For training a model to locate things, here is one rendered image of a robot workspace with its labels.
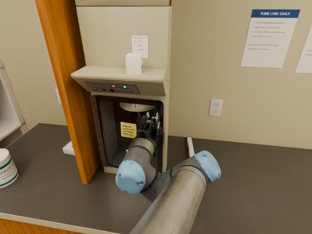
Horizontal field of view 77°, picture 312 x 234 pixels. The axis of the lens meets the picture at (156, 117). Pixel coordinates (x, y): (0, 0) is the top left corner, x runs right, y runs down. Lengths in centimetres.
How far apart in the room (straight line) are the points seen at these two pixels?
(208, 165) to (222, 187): 60
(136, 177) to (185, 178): 13
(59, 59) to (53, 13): 15
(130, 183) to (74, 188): 61
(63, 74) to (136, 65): 28
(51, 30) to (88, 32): 12
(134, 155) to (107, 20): 47
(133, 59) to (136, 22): 13
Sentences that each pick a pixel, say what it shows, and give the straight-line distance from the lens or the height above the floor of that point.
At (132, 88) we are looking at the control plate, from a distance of 72.
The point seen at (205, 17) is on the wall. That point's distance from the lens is 115.
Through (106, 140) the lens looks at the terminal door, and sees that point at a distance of 96.
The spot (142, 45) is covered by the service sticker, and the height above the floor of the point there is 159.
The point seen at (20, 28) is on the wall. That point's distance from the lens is 154.
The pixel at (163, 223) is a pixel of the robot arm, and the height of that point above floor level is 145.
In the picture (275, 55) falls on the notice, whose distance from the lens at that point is 124.
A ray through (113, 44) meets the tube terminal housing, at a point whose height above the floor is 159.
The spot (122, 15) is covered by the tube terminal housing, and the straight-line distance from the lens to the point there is 75.
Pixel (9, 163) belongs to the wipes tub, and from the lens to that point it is 121.
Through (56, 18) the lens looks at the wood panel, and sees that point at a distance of 81.
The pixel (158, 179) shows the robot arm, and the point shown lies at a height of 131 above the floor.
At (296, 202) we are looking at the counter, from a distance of 116.
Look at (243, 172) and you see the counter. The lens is 119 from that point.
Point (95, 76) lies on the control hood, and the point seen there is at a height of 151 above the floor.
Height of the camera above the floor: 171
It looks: 29 degrees down
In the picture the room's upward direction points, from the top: straight up
